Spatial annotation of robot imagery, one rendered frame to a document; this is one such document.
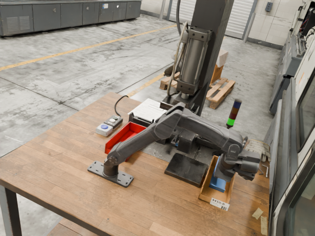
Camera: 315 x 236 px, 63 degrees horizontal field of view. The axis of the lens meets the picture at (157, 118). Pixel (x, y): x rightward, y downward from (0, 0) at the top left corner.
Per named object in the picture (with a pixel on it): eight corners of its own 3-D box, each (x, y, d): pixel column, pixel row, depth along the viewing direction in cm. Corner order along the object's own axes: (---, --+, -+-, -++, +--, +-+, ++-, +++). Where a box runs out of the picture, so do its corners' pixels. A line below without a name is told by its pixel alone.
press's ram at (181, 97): (157, 113, 132) (168, 57, 117) (174, 96, 153) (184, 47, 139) (191, 125, 127) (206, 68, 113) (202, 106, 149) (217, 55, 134)
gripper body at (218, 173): (236, 160, 105) (240, 153, 99) (229, 183, 101) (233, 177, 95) (221, 154, 107) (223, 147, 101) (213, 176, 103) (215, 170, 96)
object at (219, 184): (207, 188, 115) (209, 183, 114) (213, 168, 128) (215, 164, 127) (223, 195, 114) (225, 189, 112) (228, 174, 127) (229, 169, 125)
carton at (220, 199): (197, 200, 110) (202, 186, 106) (209, 166, 131) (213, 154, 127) (226, 212, 107) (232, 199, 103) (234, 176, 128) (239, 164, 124)
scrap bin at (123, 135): (104, 153, 125) (105, 143, 122) (128, 130, 146) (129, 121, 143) (126, 162, 122) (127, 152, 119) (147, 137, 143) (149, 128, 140)
